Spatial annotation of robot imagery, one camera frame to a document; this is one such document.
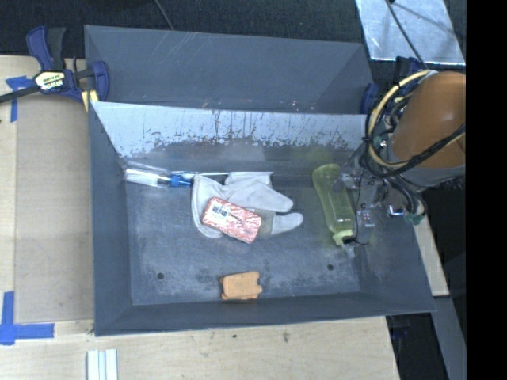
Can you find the pale wood flat board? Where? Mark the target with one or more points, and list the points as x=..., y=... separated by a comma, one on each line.
x=51, y=212

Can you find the yellow-green plastic bottle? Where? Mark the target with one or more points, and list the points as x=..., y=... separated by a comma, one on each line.
x=336, y=204

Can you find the clear tube with blue cap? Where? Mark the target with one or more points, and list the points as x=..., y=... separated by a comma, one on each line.
x=152, y=177

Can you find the red and white packet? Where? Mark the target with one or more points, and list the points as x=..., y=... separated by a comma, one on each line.
x=231, y=220

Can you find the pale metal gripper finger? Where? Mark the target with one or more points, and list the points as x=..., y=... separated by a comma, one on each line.
x=351, y=251
x=366, y=226

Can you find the white cloth glove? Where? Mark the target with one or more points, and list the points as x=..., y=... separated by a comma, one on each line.
x=253, y=194

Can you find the orange sponge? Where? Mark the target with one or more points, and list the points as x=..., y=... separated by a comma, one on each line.
x=241, y=286

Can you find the grey metal bin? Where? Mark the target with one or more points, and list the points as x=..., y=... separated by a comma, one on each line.
x=237, y=259

